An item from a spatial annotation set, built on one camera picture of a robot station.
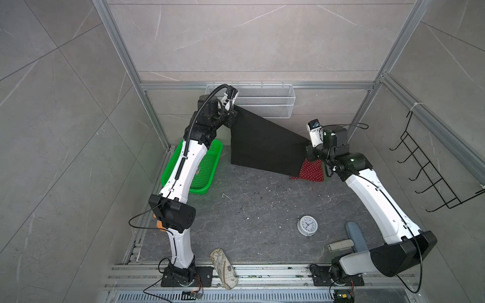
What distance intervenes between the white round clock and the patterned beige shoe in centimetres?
35

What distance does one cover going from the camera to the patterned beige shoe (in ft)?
2.34

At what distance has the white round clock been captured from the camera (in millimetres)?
837
